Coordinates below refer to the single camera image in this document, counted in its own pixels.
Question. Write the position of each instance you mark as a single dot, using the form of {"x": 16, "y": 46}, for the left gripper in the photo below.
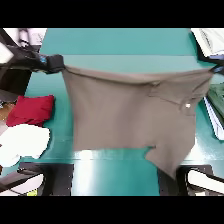
{"x": 55, "y": 63}

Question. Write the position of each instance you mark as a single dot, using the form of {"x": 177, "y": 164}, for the brown shirt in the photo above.
{"x": 126, "y": 110}

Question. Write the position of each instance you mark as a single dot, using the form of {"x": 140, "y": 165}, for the red garment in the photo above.
{"x": 30, "y": 110}

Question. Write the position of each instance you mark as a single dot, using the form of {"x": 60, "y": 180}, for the white garment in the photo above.
{"x": 21, "y": 141}

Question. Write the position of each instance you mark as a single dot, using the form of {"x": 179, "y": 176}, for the green garment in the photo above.
{"x": 217, "y": 100}

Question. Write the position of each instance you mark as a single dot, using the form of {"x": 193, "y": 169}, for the pale blue garment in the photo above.
{"x": 216, "y": 126}

